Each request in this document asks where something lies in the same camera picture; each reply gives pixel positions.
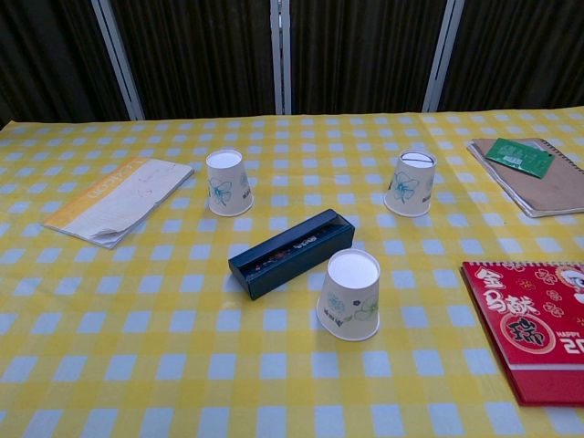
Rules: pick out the white paper cup blue flower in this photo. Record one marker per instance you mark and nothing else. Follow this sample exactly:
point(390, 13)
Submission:
point(228, 191)

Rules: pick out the white paper cup line-marked base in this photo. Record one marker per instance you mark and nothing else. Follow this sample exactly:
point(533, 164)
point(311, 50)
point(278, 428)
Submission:
point(410, 191)

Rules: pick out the dark blue rectangular box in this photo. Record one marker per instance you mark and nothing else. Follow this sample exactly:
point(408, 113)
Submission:
point(283, 260)

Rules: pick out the white paper cup green flower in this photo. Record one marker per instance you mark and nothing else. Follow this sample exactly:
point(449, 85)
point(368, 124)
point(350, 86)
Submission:
point(349, 301)

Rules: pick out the orange and white notepad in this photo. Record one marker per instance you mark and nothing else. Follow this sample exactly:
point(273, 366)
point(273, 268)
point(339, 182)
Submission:
point(118, 201)

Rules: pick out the yellow white checked tablecloth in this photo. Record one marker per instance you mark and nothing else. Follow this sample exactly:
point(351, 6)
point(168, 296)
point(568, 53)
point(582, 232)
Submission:
point(182, 356)

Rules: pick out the dark corrugated partition panel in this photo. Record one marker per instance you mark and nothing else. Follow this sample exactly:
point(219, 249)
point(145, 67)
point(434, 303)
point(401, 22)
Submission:
point(45, 55)
point(196, 55)
point(365, 55)
point(520, 50)

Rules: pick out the green foil packet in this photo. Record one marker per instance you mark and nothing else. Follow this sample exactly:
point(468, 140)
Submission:
point(520, 157)

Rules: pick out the brown spiral notebook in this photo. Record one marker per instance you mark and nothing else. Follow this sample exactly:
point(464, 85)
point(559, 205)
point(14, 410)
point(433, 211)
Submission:
point(543, 191)

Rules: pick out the red desk calendar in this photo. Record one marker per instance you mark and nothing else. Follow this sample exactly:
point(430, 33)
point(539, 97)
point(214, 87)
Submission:
point(534, 328)

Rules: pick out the white partition post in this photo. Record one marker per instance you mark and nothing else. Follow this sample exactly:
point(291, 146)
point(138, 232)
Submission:
point(280, 55)
point(119, 64)
point(441, 55)

